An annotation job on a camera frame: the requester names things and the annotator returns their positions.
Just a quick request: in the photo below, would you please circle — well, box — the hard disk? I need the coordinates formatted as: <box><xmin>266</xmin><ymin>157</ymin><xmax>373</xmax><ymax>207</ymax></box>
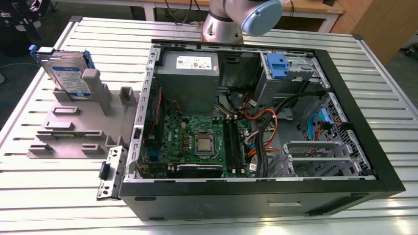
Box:
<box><xmin>27</xmin><ymin>45</ymin><xmax>96</xmax><ymax>100</ymax></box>

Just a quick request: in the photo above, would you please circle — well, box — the metal disk bay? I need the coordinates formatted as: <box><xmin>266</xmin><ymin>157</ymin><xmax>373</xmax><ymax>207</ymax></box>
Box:
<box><xmin>281</xmin><ymin>141</ymin><xmax>363</xmax><ymax>178</ymax></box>

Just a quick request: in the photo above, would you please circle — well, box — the grey parts rack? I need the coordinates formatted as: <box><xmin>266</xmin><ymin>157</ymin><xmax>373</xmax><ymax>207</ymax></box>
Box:
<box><xmin>25</xmin><ymin>68</ymin><xmax>142</xmax><ymax>160</ymax></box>

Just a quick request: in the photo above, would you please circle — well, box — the green RAM stick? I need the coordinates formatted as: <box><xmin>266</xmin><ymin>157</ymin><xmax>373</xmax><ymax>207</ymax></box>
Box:
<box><xmin>50</xmin><ymin>131</ymin><xmax>89</xmax><ymax>137</ymax></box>

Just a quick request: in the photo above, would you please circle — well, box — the grey power supply unit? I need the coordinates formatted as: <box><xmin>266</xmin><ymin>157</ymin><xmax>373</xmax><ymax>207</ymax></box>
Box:
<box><xmin>153</xmin><ymin>50</ymin><xmax>220</xmax><ymax>116</ymax></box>

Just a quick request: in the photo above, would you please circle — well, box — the green motherboard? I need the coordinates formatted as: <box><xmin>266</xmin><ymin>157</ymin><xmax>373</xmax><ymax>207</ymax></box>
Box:
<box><xmin>136</xmin><ymin>114</ymin><xmax>258</xmax><ymax>179</ymax></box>

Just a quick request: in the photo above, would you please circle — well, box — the black blue video connector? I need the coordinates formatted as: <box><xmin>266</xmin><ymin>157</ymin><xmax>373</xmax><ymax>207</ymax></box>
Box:
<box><xmin>97</xmin><ymin>161</ymin><xmax>110</xmax><ymax>181</ymax></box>

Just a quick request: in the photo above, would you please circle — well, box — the CPU socket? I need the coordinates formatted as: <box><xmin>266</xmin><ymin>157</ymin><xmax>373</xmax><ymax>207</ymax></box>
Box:
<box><xmin>192</xmin><ymin>131</ymin><xmax>220</xmax><ymax>159</ymax></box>

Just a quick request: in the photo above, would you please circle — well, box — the silver CPU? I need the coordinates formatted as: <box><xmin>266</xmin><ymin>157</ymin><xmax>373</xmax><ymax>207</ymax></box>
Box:
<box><xmin>194</xmin><ymin>138</ymin><xmax>214</xmax><ymax>151</ymax></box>

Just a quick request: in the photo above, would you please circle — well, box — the blue plastic drive latch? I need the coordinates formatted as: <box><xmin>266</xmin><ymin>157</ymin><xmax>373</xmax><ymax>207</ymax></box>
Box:
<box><xmin>265</xmin><ymin>52</ymin><xmax>289</xmax><ymax>80</ymax></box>

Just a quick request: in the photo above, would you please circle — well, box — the black graphics card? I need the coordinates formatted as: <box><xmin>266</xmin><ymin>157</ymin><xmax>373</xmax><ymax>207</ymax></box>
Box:
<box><xmin>164</xmin><ymin>162</ymin><xmax>225</xmax><ymax>179</ymax></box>

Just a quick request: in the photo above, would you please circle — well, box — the black RAM slot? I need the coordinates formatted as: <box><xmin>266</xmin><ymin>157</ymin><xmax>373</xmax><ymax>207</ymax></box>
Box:
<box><xmin>222</xmin><ymin>115</ymin><xmax>237</xmax><ymax>173</ymax></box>
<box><xmin>230</xmin><ymin>115</ymin><xmax>245</xmax><ymax>173</ymax></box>

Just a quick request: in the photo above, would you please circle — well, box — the metal optical drive cage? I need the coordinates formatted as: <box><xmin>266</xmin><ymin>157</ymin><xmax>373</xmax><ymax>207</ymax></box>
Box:
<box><xmin>253</xmin><ymin>50</ymin><xmax>329</xmax><ymax>108</ymax></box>

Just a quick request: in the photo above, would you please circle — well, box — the black open PC case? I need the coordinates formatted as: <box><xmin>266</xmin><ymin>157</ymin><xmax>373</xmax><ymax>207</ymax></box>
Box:
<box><xmin>117</xmin><ymin>38</ymin><xmax>405</xmax><ymax>221</ymax></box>

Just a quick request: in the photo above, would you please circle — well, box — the wooden cabinet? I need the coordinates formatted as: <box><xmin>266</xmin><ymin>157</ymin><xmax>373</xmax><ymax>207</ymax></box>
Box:
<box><xmin>328</xmin><ymin>0</ymin><xmax>418</xmax><ymax>65</ymax></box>

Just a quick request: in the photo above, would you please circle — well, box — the black chair wheel base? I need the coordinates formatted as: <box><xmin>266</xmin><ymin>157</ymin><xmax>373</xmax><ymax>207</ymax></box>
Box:
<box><xmin>399</xmin><ymin>45</ymin><xmax>418</xmax><ymax>57</ymax></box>

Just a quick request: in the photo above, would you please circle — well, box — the metal card retention bracket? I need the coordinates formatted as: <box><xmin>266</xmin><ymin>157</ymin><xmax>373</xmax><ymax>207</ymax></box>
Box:
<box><xmin>94</xmin><ymin>144</ymin><xmax>128</xmax><ymax>201</ymax></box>

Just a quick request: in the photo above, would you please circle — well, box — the orange wire bundle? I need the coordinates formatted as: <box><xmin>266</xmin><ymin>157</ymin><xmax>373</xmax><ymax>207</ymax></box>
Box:
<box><xmin>242</xmin><ymin>107</ymin><xmax>280</xmax><ymax>159</ymax></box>

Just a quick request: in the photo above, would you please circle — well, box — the black cable bundle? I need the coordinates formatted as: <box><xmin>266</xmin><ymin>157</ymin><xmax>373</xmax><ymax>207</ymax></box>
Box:
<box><xmin>252</xmin><ymin>90</ymin><xmax>328</xmax><ymax>177</ymax></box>

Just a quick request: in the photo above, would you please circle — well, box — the wooden desk white frame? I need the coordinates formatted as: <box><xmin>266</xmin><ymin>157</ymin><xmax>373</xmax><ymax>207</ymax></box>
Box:
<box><xmin>129</xmin><ymin>0</ymin><xmax>347</xmax><ymax>34</ymax></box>

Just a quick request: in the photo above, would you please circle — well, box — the blue data wire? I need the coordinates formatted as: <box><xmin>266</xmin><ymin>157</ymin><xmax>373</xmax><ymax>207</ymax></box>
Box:
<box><xmin>305</xmin><ymin>109</ymin><xmax>340</xmax><ymax>142</ymax></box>

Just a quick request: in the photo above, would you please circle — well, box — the orange black power wire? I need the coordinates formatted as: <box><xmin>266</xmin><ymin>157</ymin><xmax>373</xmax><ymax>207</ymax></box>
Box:
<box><xmin>319</xmin><ymin>121</ymin><xmax>347</xmax><ymax>133</ymax></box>

